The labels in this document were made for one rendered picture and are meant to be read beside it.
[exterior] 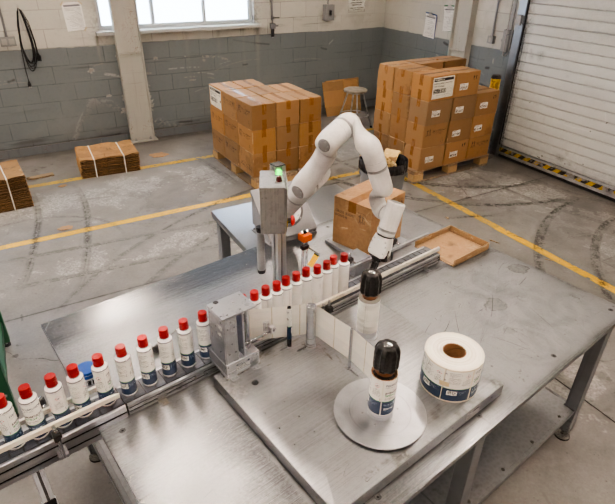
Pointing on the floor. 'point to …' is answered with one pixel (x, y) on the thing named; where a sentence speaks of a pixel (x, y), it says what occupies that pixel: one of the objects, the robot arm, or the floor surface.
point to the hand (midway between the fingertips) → (374, 265)
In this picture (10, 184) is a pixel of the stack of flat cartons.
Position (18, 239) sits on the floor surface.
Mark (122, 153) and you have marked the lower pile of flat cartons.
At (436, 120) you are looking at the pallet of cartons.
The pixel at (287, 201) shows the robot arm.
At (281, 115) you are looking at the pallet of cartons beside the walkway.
